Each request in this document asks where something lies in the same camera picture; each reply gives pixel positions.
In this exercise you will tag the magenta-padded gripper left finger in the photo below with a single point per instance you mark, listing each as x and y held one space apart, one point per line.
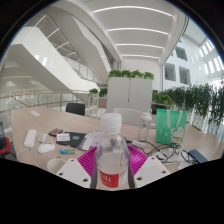
75 173

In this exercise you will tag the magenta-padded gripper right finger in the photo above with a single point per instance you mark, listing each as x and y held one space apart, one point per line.
151 171

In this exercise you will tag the clear red-labelled water bottle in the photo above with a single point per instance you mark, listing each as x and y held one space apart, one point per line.
112 160

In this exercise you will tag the blue-green marker pen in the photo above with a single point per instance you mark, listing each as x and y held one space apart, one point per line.
67 151

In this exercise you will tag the black notebook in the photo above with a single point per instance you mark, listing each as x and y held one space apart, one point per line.
77 138

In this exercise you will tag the open printed booklet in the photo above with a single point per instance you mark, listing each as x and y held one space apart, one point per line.
89 140

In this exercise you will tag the white card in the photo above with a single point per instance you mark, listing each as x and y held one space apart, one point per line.
63 137

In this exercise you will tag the white computer mouse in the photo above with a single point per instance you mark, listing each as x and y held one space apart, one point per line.
46 147

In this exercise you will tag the clear shaker bottle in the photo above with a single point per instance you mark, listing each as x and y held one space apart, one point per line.
144 128

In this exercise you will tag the green tote bag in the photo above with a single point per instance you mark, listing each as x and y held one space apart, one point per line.
165 128

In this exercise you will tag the red and black phone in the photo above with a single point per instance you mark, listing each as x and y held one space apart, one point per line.
55 132

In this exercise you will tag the small white rounded case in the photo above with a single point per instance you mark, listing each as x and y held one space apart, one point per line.
43 138

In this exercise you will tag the white power strip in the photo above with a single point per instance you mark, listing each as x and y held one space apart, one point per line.
30 138

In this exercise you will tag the white office chair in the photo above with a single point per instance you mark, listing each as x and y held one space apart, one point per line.
131 116

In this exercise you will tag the black office chair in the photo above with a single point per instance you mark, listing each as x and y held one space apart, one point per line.
75 109

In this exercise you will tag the white paper sheet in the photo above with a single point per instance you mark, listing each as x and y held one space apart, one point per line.
35 113

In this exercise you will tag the low green planter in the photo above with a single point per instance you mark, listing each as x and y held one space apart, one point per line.
162 98
97 92

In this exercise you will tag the white storage cabinet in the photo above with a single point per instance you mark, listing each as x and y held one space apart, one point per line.
128 93

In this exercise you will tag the tall green plant hedge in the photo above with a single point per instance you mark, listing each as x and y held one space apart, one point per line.
200 100

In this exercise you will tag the green plants atop cabinet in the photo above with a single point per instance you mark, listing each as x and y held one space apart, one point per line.
130 74

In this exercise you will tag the ceiling strip lights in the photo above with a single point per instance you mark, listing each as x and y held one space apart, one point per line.
136 30

